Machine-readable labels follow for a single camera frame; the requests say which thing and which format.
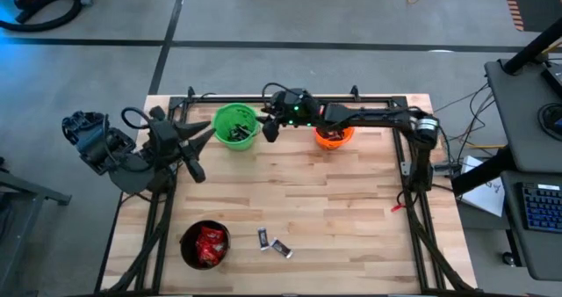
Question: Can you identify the red Skittles pack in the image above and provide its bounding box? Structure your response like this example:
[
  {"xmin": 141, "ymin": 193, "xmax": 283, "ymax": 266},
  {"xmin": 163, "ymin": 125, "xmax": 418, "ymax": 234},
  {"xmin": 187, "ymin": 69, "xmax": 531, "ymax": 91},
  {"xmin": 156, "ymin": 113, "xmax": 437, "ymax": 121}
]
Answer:
[
  {"xmin": 199, "ymin": 226, "xmax": 228, "ymax": 252},
  {"xmin": 195, "ymin": 243, "xmax": 223, "ymax": 267}
]

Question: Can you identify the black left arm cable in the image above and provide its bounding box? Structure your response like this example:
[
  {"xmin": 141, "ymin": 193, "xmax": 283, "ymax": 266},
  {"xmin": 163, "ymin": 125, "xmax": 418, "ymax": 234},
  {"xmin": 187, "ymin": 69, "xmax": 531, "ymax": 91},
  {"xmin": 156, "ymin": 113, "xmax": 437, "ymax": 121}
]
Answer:
[{"xmin": 121, "ymin": 106, "xmax": 153, "ymax": 130}]

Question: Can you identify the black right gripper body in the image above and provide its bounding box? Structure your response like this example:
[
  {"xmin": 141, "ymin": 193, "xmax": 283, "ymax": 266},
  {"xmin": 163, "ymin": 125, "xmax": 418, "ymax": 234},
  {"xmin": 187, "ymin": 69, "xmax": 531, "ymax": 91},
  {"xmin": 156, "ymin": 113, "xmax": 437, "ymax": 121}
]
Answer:
[{"xmin": 261, "ymin": 88, "xmax": 326, "ymax": 143}]

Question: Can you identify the black slanted desk strut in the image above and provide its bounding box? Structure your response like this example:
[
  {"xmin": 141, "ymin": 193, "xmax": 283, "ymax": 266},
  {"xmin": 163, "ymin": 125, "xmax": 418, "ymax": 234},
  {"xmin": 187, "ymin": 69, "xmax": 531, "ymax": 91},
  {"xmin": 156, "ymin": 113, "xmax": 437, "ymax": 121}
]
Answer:
[{"xmin": 450, "ymin": 145, "xmax": 517, "ymax": 197}]

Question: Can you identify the green plastic bucket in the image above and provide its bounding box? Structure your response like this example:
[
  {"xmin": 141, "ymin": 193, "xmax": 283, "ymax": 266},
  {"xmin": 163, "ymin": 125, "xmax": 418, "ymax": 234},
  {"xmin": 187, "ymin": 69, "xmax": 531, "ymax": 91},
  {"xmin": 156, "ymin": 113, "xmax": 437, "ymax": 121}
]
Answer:
[{"xmin": 211, "ymin": 102, "xmax": 263, "ymax": 152}]

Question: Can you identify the brown PayDay bar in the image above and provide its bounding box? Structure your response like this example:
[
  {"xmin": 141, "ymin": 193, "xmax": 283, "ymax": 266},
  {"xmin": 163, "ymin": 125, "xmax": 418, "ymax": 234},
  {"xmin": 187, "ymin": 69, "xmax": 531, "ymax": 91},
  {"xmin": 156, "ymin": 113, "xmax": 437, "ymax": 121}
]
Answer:
[{"xmin": 320, "ymin": 128, "xmax": 348, "ymax": 141}]

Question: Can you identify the black backlit keyboard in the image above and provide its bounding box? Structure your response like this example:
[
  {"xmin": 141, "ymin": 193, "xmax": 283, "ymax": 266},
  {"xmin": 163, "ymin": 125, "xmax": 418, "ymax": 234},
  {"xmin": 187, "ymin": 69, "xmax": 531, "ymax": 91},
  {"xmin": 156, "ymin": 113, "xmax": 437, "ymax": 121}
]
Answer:
[{"xmin": 516, "ymin": 181, "xmax": 562, "ymax": 235}]

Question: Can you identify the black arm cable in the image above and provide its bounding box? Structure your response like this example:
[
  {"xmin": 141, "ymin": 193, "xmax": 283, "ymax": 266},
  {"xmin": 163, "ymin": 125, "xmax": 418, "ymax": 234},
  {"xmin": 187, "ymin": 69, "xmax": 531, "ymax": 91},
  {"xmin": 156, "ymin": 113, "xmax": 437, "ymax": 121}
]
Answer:
[
  {"xmin": 121, "ymin": 106, "xmax": 153, "ymax": 130},
  {"xmin": 261, "ymin": 82, "xmax": 300, "ymax": 110}
]

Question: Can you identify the orange pumpkin bucket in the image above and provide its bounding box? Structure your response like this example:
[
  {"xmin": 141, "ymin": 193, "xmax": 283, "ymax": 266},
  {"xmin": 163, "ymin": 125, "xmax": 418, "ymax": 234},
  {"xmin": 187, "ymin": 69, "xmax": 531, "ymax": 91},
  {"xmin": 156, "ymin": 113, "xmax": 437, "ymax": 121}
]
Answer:
[{"xmin": 313, "ymin": 125, "xmax": 356, "ymax": 152}]

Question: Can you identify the grey desk top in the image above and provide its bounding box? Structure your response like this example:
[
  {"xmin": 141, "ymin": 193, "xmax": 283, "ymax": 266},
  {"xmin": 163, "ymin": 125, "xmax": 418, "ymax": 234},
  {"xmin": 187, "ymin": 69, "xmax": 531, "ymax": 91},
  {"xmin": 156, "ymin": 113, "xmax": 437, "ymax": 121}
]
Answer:
[{"xmin": 484, "ymin": 58, "xmax": 562, "ymax": 174}]

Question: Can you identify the black power strip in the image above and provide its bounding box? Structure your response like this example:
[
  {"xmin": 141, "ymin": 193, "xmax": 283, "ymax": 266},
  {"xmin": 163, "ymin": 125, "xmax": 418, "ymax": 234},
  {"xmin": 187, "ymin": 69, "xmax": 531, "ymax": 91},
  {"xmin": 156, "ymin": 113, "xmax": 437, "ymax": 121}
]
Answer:
[{"xmin": 432, "ymin": 160, "xmax": 462, "ymax": 177}]

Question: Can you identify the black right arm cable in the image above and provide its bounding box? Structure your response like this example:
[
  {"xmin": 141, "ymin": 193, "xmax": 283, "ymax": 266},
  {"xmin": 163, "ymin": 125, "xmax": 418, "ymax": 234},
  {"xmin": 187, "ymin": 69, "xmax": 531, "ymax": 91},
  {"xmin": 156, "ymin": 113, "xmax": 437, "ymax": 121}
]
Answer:
[{"xmin": 261, "ymin": 82, "xmax": 300, "ymax": 110}]

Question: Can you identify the grey keyboard desk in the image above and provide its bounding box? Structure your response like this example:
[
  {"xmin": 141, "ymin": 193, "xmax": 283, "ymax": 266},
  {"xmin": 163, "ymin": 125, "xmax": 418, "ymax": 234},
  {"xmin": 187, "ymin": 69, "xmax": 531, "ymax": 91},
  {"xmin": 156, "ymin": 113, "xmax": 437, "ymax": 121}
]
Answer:
[{"xmin": 500, "ymin": 170, "xmax": 562, "ymax": 282}]

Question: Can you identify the dark mat striped edge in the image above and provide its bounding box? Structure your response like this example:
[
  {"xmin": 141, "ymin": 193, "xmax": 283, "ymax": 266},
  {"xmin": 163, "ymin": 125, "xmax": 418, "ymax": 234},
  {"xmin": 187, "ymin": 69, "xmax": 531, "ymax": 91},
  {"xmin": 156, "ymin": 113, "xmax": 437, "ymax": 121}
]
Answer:
[{"xmin": 500, "ymin": 0, "xmax": 562, "ymax": 33}]

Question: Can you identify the round black pad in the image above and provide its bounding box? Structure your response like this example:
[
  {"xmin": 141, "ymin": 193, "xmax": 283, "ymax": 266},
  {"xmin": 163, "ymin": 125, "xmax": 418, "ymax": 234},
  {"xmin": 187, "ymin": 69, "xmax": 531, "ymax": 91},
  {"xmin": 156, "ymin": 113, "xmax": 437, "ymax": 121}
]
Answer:
[{"xmin": 537, "ymin": 102, "xmax": 562, "ymax": 141}]

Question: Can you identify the white paper sheet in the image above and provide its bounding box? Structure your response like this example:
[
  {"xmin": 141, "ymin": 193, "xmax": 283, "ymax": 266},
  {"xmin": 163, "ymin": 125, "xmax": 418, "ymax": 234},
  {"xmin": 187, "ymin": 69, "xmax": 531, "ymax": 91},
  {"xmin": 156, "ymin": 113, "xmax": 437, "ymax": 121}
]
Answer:
[{"xmin": 458, "ymin": 156, "xmax": 506, "ymax": 218}]

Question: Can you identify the grey metal bench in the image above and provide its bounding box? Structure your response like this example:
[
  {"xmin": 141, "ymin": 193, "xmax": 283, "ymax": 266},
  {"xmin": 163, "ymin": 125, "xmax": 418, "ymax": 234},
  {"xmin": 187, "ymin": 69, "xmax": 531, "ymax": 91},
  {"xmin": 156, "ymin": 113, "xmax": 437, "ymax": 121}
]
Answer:
[{"xmin": 0, "ymin": 156, "xmax": 73, "ymax": 297}]

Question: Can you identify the black plastic bucket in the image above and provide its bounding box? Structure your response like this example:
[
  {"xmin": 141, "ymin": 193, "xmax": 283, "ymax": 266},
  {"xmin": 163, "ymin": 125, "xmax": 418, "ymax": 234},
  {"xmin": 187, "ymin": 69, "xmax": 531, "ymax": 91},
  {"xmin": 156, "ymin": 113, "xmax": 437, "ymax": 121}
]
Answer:
[{"xmin": 178, "ymin": 219, "xmax": 231, "ymax": 271}]

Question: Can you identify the black vacuum hose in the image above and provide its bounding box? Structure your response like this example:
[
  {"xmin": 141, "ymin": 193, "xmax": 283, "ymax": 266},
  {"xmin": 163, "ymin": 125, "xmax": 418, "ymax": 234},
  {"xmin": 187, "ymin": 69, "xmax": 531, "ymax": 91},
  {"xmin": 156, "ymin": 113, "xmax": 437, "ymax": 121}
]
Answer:
[{"xmin": 0, "ymin": 0, "xmax": 84, "ymax": 33}]

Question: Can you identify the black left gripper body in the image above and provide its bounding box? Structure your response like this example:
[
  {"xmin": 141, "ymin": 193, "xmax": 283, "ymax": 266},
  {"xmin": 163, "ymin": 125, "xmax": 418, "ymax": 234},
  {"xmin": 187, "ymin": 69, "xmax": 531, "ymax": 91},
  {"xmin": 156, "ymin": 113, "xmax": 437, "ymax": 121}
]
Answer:
[{"xmin": 147, "ymin": 105, "xmax": 206, "ymax": 184}]

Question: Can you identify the black desk device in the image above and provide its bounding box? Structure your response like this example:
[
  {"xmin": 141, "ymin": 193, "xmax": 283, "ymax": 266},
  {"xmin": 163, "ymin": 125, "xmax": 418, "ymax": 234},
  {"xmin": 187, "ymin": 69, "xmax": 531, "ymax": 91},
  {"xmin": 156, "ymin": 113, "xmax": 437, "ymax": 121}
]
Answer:
[{"xmin": 540, "ymin": 62, "xmax": 562, "ymax": 97}]

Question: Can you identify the black slanted stand pole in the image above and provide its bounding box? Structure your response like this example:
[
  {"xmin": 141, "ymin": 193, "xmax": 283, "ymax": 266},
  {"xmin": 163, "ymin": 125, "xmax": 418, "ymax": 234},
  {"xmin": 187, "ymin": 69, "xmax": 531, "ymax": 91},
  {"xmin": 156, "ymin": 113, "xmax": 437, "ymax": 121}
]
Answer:
[{"xmin": 502, "ymin": 18, "xmax": 562, "ymax": 76}]

